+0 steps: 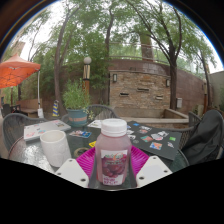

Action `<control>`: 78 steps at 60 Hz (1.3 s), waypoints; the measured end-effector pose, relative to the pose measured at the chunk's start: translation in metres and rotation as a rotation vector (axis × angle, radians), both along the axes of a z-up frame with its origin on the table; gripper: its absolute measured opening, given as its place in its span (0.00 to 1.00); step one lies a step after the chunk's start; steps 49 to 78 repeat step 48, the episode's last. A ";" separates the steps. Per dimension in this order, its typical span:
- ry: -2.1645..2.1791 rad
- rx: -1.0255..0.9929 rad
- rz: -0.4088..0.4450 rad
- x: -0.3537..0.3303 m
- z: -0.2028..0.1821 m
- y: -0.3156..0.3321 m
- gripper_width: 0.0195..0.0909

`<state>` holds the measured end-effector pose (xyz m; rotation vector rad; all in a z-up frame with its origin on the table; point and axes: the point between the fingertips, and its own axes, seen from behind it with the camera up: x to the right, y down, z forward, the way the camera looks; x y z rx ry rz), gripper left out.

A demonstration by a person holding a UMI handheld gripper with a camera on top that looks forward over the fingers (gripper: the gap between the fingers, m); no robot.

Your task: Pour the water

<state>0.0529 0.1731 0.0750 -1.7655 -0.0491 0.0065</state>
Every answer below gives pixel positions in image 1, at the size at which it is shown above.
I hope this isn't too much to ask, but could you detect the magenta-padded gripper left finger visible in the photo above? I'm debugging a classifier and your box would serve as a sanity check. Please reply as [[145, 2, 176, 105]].
[[54, 146, 101, 189]]

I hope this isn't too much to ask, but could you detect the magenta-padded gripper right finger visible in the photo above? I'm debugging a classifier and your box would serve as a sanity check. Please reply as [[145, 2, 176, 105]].
[[130, 145, 174, 188]]

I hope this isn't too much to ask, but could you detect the pink juice bottle white cap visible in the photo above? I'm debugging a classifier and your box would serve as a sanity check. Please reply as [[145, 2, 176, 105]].
[[94, 118, 133, 187]]

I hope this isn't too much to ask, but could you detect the white cup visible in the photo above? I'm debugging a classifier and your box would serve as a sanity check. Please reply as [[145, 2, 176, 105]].
[[39, 129, 72, 168]]

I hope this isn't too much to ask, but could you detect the black laptop with stickers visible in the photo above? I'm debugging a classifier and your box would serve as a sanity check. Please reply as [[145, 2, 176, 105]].
[[125, 120, 183, 162]]

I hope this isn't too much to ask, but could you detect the blue sticker card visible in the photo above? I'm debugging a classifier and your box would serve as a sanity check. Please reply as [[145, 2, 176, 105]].
[[68, 129, 92, 139]]

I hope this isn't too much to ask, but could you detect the silver laptop with stickers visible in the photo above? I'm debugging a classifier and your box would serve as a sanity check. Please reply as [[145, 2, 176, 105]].
[[23, 119, 72, 142]]

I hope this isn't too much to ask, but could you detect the white sticker sheet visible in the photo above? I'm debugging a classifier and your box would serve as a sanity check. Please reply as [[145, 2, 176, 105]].
[[87, 119, 103, 129]]

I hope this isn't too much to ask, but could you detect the black jacket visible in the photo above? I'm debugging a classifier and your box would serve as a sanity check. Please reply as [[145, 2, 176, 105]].
[[181, 109, 224, 166]]

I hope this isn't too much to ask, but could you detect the blue yellow striped cone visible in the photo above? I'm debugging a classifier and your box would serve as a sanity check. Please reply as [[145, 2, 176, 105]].
[[51, 99, 60, 118]]

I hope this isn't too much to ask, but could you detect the potted green plant teal pot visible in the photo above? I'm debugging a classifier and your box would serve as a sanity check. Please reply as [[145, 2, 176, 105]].
[[62, 79, 91, 128]]

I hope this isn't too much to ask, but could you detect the dark-trunked tree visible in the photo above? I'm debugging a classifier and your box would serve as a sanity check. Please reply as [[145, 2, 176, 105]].
[[126, 0, 218, 111]]

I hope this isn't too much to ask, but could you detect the leaning slender tree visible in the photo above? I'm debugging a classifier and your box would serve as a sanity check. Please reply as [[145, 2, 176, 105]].
[[29, 6, 101, 116]]

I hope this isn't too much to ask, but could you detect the orange canopy with white pole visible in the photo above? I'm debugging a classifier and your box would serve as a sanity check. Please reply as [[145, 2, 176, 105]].
[[0, 53, 44, 118]]

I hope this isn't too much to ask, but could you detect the brown tape ring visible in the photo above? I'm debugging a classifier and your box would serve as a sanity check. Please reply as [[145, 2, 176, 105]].
[[73, 147, 90, 159]]

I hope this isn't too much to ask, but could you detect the globe-topped lamp post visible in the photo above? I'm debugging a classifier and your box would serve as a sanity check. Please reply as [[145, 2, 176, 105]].
[[82, 56, 92, 93]]

